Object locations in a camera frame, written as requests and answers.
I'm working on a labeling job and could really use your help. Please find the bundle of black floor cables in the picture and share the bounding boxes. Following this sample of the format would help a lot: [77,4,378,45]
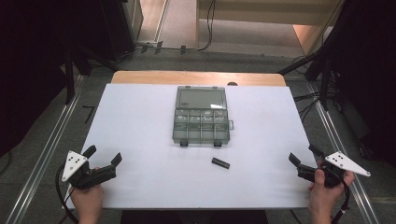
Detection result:
[292,55,344,123]

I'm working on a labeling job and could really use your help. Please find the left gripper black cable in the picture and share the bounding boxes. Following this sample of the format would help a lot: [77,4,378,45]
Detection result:
[55,162,79,224]

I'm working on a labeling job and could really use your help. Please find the black hanging cable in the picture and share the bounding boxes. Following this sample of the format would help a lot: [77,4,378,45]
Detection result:
[162,0,218,52]

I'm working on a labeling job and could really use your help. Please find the beige wooden cabinet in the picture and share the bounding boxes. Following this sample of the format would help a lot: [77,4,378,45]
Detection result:
[195,0,345,56]

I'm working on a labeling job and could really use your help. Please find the aluminium floor rail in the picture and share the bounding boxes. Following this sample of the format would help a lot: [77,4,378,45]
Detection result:
[306,81,381,224]
[5,76,83,224]

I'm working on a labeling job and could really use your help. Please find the black stand legs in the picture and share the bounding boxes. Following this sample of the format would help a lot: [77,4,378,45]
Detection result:
[277,29,335,111]
[62,43,120,105]

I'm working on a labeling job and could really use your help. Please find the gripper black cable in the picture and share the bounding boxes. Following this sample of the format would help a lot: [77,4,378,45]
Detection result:
[330,179,351,224]
[55,162,79,224]

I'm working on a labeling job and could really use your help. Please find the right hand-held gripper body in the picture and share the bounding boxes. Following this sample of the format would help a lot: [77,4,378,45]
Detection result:
[297,151,372,189]

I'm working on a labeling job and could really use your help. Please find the wooden table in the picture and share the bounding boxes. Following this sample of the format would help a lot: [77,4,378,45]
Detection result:
[110,70,287,88]

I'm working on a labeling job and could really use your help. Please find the person's left hand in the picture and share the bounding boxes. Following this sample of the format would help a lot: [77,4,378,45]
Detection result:
[70,184,105,218]

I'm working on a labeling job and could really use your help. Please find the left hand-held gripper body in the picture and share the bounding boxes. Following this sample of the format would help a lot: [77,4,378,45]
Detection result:
[61,150,118,190]

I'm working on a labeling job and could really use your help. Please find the dark cabinet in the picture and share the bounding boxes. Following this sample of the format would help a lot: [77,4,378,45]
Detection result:
[99,0,145,63]

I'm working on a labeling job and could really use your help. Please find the small black rectangular part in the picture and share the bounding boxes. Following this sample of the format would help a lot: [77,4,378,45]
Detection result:
[211,157,231,170]

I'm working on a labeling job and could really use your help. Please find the clear grey compartment box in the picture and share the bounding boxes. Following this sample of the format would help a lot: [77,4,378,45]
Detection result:
[172,85,234,148]

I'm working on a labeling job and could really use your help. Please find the person's right hand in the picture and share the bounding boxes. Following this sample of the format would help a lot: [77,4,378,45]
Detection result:
[307,169,356,217]

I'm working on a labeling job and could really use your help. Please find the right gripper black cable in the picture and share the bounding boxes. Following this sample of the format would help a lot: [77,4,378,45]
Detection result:
[330,179,351,224]

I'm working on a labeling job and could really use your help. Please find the person's dark clothing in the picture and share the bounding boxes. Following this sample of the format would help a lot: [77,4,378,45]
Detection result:
[120,209,270,224]

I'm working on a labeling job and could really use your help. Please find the black curtain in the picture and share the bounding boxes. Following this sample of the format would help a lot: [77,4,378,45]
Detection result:
[0,0,124,158]
[323,0,396,167]

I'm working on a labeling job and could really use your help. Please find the white table cover sheet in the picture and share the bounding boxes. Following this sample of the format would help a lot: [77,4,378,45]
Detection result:
[64,83,319,210]

